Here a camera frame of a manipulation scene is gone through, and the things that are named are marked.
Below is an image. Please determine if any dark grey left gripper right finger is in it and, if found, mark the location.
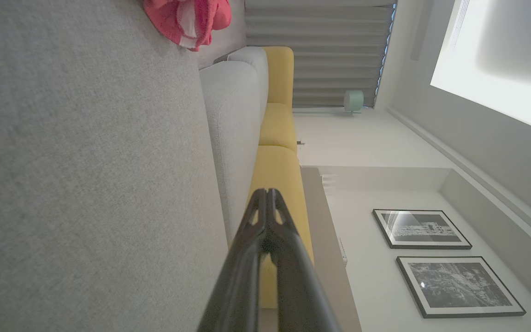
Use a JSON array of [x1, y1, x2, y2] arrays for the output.
[[259, 188, 341, 332]]

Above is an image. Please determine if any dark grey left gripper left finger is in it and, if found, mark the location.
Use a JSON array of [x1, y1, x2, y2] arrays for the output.
[[196, 188, 266, 332]]

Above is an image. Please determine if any red white sports jersey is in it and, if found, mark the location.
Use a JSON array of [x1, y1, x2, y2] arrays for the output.
[[143, 0, 232, 52]]

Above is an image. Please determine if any wide yellow sofa back cushion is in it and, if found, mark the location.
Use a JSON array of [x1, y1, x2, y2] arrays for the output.
[[246, 145, 314, 309]]

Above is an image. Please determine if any small black framed photo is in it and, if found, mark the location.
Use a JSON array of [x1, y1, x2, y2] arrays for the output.
[[372, 209, 473, 250]]

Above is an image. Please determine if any long grey sofa seat cushion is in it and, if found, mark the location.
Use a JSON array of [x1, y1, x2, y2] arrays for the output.
[[200, 60, 262, 245]]

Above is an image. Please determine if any large black framed photo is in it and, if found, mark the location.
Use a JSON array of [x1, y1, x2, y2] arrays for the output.
[[395, 256, 527, 319]]

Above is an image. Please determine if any narrow yellow sofa back cushion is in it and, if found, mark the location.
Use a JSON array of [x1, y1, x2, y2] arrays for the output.
[[259, 102, 298, 154]]

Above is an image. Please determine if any mint green lamp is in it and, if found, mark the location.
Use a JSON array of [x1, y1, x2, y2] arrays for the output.
[[343, 89, 366, 115]]

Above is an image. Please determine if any yellow sofa end cushion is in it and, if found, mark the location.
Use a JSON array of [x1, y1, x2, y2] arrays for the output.
[[262, 46, 295, 106]]

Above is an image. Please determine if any small grey sofa seat cushion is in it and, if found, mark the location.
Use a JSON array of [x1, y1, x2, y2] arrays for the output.
[[227, 46, 269, 123]]

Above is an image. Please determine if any grey pleated curtain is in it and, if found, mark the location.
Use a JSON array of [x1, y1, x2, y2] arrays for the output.
[[245, 0, 396, 109]]

